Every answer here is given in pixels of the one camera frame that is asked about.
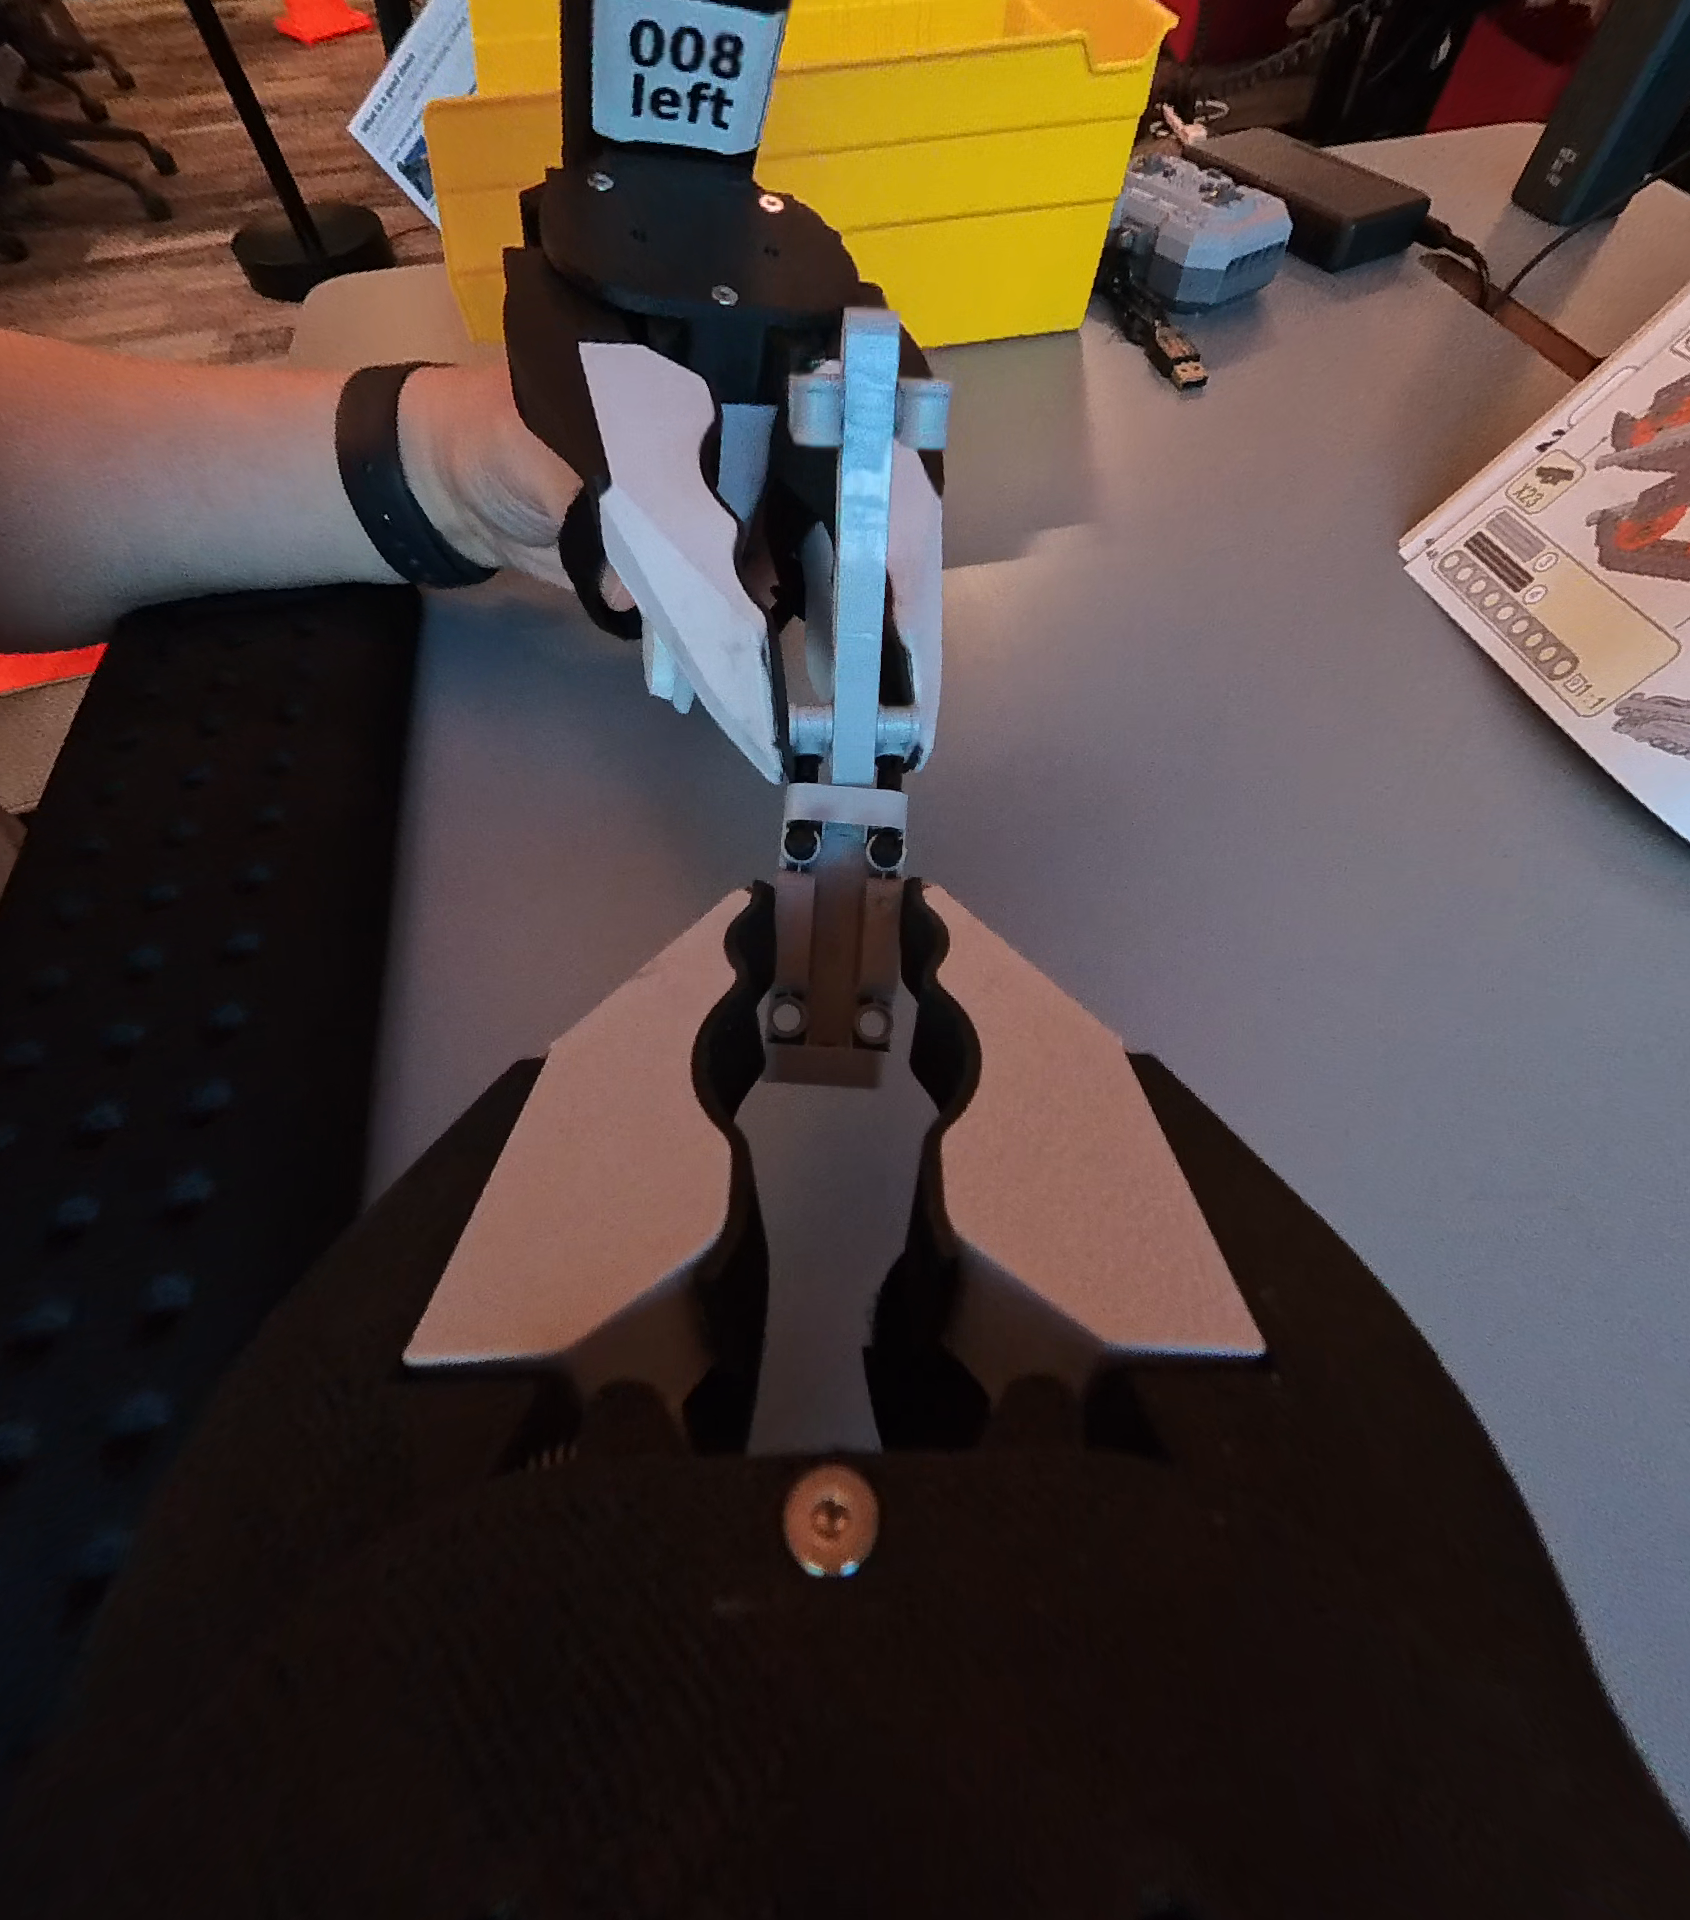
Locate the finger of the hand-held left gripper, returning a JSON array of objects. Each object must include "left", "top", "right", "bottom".
[
  {"left": 874, "top": 435, "right": 953, "bottom": 768},
  {"left": 579, "top": 343, "right": 798, "bottom": 787}
]

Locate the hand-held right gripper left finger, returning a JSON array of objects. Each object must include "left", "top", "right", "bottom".
[{"left": 402, "top": 882, "right": 771, "bottom": 1454}]

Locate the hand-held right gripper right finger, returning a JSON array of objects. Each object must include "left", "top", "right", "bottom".
[{"left": 867, "top": 882, "right": 1268, "bottom": 1454}]

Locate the long grey toy brick beam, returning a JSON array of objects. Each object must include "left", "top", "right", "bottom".
[{"left": 782, "top": 306, "right": 956, "bottom": 798}]

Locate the short grey toy brick beam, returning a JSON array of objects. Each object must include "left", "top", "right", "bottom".
[{"left": 758, "top": 787, "right": 916, "bottom": 1093}]

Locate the person's left forearm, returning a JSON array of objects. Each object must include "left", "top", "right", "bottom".
[{"left": 0, "top": 315, "right": 370, "bottom": 651}]

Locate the person's left hand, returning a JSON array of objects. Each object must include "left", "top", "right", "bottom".
[{"left": 402, "top": 364, "right": 641, "bottom": 620}]

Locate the yellow plastic bin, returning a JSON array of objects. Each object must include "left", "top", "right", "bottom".
[{"left": 422, "top": 0, "right": 1181, "bottom": 348}]

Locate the black wristband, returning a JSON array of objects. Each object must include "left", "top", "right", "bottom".
[{"left": 332, "top": 360, "right": 503, "bottom": 592}]

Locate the white printed flyer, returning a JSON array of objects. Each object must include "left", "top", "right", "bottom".
[{"left": 357, "top": 0, "right": 482, "bottom": 231}]

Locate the black floor stand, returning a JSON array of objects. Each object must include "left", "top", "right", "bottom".
[{"left": 183, "top": 0, "right": 398, "bottom": 306}]

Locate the grey toy control hub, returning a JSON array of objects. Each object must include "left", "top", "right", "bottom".
[{"left": 1107, "top": 152, "right": 1299, "bottom": 315}]

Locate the black studded mat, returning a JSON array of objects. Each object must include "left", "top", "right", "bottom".
[{"left": 0, "top": 585, "right": 429, "bottom": 1920}]

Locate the black power adapter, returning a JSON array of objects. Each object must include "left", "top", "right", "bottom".
[{"left": 1183, "top": 127, "right": 1437, "bottom": 279}]

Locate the black office chair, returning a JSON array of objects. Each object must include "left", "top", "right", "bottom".
[{"left": 0, "top": 0, "right": 183, "bottom": 231}]

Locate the white instruction booklet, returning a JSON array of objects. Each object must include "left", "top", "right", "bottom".
[{"left": 1400, "top": 187, "right": 1690, "bottom": 923}]

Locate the red bag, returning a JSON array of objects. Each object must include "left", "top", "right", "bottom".
[{"left": 1431, "top": 0, "right": 1570, "bottom": 140}]

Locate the black monitor base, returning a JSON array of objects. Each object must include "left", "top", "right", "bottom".
[{"left": 1511, "top": 0, "right": 1690, "bottom": 231}]

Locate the black USB cable plug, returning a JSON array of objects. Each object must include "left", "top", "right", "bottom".
[{"left": 1105, "top": 277, "right": 1219, "bottom": 397}]

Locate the black coiled cable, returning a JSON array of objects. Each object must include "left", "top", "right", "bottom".
[{"left": 1239, "top": 21, "right": 1377, "bottom": 140}]

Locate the black adapter cable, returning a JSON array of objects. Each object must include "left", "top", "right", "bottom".
[{"left": 1414, "top": 187, "right": 1690, "bottom": 326}]

